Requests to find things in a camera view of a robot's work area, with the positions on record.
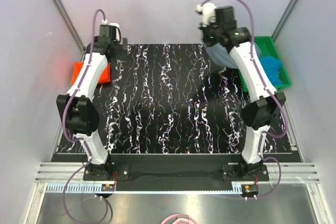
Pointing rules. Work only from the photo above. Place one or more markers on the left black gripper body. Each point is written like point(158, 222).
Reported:
point(120, 54)

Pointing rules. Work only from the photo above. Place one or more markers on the aluminium frame rail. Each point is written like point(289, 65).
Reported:
point(287, 172)

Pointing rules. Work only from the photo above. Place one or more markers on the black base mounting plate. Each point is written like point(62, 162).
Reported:
point(172, 184)

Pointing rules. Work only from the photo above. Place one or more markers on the grey-blue t shirt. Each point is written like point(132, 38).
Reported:
point(219, 56)

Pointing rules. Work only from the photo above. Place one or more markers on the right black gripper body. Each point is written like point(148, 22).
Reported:
point(210, 33)

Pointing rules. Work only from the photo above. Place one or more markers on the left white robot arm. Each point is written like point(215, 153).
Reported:
point(79, 117)

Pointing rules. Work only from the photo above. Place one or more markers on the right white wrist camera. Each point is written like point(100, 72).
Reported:
point(207, 12)

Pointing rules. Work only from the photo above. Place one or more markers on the green plastic bin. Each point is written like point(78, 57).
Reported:
point(265, 46)

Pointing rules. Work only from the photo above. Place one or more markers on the blue t shirt in bin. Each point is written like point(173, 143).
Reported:
point(272, 67)

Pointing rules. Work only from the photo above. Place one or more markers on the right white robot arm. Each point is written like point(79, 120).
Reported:
point(265, 101)

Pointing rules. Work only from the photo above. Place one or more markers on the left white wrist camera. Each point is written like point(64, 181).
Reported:
point(116, 27)

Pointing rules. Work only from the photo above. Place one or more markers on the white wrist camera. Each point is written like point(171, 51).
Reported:
point(207, 12)
point(116, 27)

